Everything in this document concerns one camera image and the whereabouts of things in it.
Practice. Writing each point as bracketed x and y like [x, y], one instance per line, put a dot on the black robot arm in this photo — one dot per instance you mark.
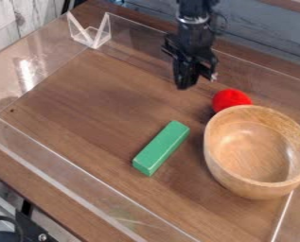
[196, 8]

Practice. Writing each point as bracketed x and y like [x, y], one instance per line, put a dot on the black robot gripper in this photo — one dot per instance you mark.
[189, 47]

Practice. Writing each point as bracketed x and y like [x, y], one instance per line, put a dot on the green rectangular block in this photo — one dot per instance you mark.
[160, 148]

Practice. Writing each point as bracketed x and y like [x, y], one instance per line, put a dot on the clear acrylic enclosure wall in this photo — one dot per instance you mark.
[81, 109]

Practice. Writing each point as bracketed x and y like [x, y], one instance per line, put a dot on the wooden bowl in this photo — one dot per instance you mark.
[252, 151]

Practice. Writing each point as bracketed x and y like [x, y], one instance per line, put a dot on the black metal clamp base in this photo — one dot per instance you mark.
[26, 230]

